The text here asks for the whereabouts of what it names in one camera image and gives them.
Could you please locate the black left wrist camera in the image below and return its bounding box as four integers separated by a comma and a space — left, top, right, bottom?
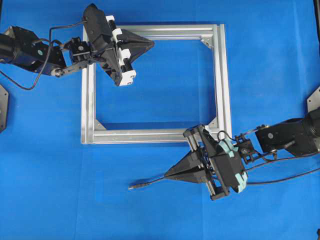
82, 3, 112, 52

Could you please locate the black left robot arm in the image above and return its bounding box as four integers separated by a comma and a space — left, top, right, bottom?
0, 15, 155, 87

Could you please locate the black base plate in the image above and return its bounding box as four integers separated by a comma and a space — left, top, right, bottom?
0, 85, 10, 133
306, 86, 320, 113

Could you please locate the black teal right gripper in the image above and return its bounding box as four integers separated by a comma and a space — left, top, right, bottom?
164, 125, 248, 200

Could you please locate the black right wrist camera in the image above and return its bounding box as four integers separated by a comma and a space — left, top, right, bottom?
209, 152, 248, 193

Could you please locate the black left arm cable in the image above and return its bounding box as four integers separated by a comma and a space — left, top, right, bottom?
0, 20, 87, 91

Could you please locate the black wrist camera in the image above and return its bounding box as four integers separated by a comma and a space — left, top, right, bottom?
209, 152, 248, 193
82, 3, 112, 52

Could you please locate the black wire with plug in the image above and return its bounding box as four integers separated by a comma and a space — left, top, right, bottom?
127, 152, 320, 192

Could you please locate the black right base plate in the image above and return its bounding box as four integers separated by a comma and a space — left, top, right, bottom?
306, 86, 320, 113

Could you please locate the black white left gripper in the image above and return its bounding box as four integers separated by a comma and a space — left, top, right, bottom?
99, 15, 155, 87

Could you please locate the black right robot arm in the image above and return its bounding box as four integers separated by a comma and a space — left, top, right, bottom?
164, 109, 320, 200

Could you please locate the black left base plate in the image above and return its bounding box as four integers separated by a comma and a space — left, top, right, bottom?
0, 85, 10, 133

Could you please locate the silver aluminium extrusion frame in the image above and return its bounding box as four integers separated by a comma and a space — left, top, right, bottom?
80, 24, 232, 145

